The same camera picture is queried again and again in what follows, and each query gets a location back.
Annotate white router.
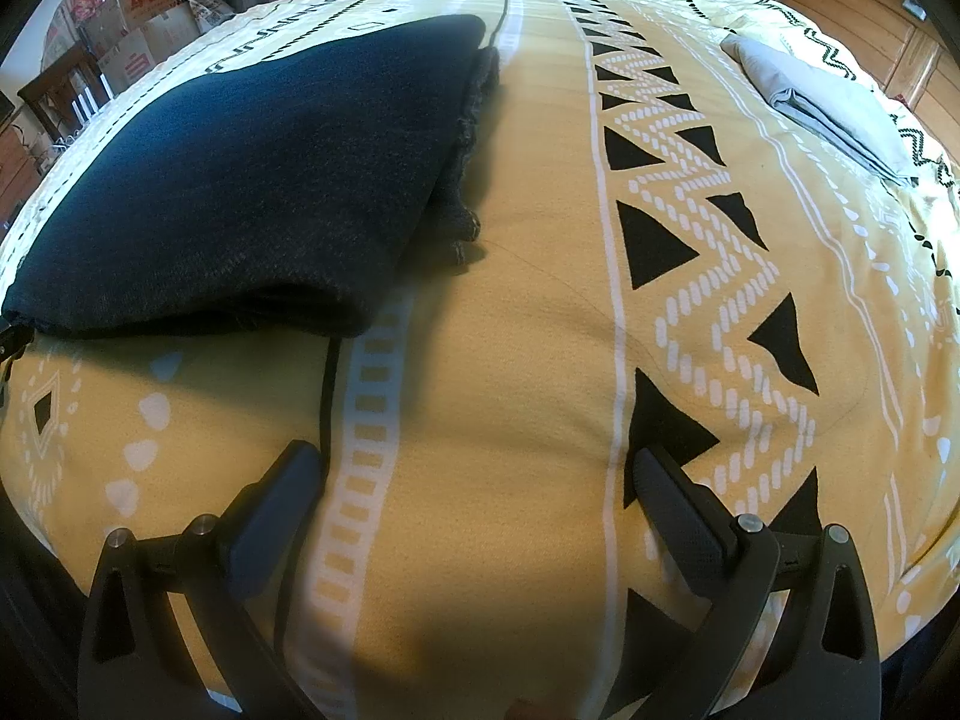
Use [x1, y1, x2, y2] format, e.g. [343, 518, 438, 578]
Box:
[70, 85, 111, 130]

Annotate yellow patterned bed sheet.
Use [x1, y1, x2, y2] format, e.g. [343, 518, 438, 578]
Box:
[0, 0, 960, 720]

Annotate cardboard boxes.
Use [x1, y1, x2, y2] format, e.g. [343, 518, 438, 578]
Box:
[96, 25, 158, 81]

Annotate dark wooden chair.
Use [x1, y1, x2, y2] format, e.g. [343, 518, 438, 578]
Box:
[16, 41, 119, 141]

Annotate folded grey cloth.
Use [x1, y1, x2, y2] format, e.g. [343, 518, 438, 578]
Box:
[720, 34, 920, 185]

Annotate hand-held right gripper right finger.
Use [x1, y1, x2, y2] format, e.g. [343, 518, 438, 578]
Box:
[632, 444, 882, 720]

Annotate wooden dresser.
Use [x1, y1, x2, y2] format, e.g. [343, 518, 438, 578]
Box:
[0, 109, 50, 220]

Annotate white printed plastic bag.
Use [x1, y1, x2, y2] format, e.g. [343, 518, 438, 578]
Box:
[186, 0, 239, 36]

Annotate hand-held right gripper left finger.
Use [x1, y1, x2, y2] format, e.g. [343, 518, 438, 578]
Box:
[77, 439, 325, 720]

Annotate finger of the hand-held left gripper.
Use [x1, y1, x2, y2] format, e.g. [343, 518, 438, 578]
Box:
[0, 313, 28, 374]

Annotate dark blue denim pants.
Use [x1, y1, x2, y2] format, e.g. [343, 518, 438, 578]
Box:
[0, 13, 502, 340]

